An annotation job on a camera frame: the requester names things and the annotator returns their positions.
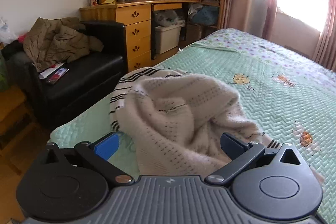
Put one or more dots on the wooden stool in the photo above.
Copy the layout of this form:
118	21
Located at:
13	119

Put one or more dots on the white storage bin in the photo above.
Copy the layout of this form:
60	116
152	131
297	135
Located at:
168	40

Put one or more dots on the grey plastic bag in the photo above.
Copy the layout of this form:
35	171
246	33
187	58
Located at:
168	18

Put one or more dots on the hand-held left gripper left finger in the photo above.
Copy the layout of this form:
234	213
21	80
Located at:
107	146

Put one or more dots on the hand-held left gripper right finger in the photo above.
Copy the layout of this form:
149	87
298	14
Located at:
231	144

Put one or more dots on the red can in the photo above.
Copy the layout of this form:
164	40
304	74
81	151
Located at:
93	1

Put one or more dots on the brown padded jacket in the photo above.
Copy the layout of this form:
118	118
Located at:
60	43

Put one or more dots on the white black-striped knit sweater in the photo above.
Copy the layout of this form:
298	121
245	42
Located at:
170	113

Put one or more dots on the blue cloth bundle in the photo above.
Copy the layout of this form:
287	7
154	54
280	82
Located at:
207	16

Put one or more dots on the black leather sofa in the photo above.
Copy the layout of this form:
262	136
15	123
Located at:
86	74

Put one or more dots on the brown cardboard box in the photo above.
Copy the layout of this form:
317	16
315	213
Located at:
193	33

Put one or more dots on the white papers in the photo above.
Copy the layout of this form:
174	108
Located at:
48	71

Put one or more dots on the green quilted bed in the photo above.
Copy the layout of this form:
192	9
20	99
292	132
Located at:
288	103

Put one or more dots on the wooden desk with drawers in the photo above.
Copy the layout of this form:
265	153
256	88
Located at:
136	29

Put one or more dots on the white plastic bag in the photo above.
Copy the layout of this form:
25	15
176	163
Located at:
8	32

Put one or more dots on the dark booklet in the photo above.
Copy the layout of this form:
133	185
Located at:
59	75

